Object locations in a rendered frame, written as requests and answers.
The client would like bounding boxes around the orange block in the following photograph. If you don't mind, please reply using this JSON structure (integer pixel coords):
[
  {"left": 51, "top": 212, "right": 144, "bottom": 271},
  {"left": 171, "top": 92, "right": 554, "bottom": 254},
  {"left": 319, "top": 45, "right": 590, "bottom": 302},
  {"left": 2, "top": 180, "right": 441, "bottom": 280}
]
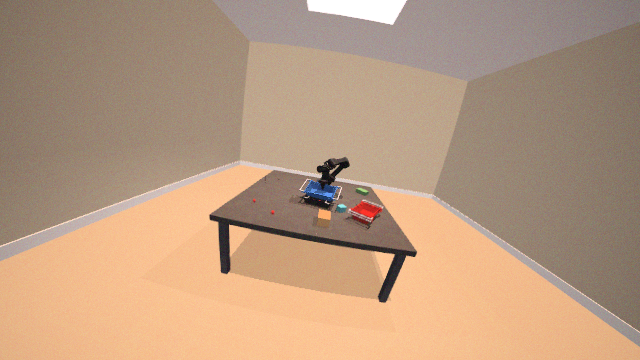
[{"left": 317, "top": 210, "right": 330, "bottom": 228}]

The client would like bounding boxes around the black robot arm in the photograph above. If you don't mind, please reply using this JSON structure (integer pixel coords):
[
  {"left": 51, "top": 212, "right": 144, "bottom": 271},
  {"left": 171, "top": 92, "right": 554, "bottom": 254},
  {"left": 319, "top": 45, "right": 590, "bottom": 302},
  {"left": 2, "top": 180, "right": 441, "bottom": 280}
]
[{"left": 317, "top": 157, "right": 350, "bottom": 185}]

